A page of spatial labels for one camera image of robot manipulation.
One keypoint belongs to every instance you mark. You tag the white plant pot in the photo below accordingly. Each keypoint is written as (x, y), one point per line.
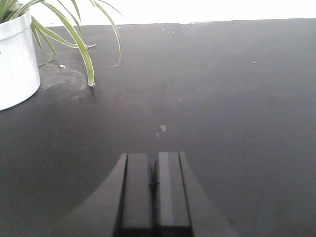
(19, 74)

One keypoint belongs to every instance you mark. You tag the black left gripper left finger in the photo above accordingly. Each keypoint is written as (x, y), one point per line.
(120, 207)

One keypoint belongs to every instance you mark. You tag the green spider plant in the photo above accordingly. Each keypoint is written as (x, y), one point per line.
(13, 9)

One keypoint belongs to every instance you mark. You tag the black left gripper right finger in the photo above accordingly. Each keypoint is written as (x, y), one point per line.
(181, 206)

